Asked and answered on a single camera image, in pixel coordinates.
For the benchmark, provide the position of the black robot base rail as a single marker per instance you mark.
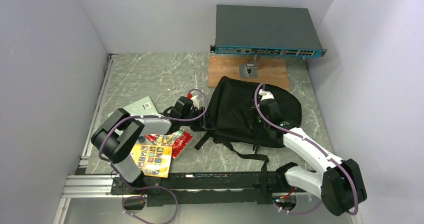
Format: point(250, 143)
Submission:
point(208, 188)

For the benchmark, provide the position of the aluminium frame rail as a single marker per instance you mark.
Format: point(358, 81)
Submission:
point(80, 185)

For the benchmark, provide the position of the teal network switch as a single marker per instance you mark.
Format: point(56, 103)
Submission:
point(266, 31)

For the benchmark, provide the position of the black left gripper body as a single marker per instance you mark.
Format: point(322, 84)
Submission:
point(197, 125)

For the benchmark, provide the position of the grey metal stand bracket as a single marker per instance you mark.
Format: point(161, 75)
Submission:
point(250, 68)

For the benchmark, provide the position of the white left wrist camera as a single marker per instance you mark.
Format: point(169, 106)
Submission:
point(196, 100)

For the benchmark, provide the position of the yellow picture book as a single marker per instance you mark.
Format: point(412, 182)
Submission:
point(153, 160)

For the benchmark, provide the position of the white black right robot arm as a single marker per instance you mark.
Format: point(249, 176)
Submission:
point(337, 182)

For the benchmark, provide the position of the grey notebook with label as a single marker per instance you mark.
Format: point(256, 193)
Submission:
point(143, 107)

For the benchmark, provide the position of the wooden base board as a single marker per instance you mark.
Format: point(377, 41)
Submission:
point(259, 69)

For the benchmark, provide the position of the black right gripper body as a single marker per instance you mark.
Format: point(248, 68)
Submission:
point(262, 123)

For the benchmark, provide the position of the red colourful book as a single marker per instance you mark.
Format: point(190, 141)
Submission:
point(177, 141)

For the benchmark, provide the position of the black student backpack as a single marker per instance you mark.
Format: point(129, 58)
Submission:
point(230, 116)

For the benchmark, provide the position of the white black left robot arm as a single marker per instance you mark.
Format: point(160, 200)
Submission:
point(116, 137)

